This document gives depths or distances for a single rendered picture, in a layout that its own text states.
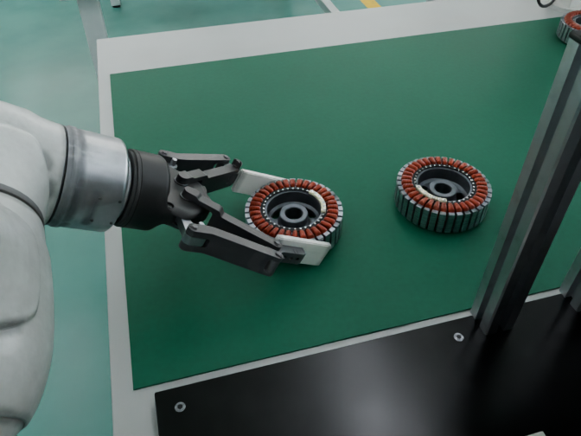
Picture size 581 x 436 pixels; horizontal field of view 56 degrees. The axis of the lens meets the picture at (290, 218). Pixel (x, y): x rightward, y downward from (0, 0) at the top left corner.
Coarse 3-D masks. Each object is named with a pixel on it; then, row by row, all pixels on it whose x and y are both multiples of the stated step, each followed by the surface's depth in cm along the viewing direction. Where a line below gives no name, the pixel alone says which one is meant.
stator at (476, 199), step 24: (408, 168) 67; (432, 168) 68; (456, 168) 68; (408, 192) 64; (432, 192) 65; (456, 192) 67; (480, 192) 64; (408, 216) 65; (432, 216) 62; (456, 216) 62; (480, 216) 63
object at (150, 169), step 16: (144, 160) 50; (160, 160) 51; (144, 176) 49; (160, 176) 50; (144, 192) 49; (160, 192) 50; (176, 192) 53; (128, 208) 49; (144, 208) 50; (160, 208) 50; (176, 208) 51; (192, 208) 52; (128, 224) 50; (144, 224) 51; (160, 224) 52; (176, 224) 52
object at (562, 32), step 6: (570, 12) 102; (576, 12) 102; (564, 18) 101; (570, 18) 100; (576, 18) 101; (564, 24) 99; (570, 24) 99; (576, 24) 98; (558, 30) 102; (564, 30) 100; (570, 30) 98; (558, 36) 102; (564, 36) 100
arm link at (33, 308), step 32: (0, 192) 37; (0, 224) 32; (32, 224) 38; (0, 256) 31; (32, 256) 35; (0, 288) 31; (32, 288) 33; (0, 320) 30; (32, 320) 33; (0, 352) 30; (32, 352) 32; (0, 384) 30; (32, 384) 32; (0, 416) 30; (32, 416) 33
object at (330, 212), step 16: (256, 192) 65; (272, 192) 64; (288, 192) 65; (304, 192) 65; (320, 192) 64; (256, 208) 62; (272, 208) 65; (288, 208) 63; (304, 208) 63; (320, 208) 63; (336, 208) 62; (256, 224) 60; (272, 224) 60; (288, 224) 62; (304, 224) 62; (320, 224) 60; (336, 224) 60; (320, 240) 59; (336, 240) 62
